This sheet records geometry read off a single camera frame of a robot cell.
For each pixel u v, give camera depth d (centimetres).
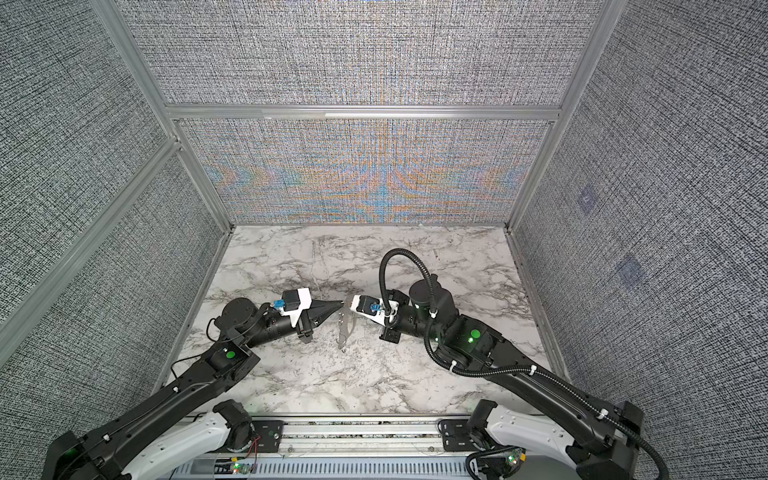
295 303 52
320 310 59
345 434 75
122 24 72
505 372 44
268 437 73
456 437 73
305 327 58
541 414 55
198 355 57
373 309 52
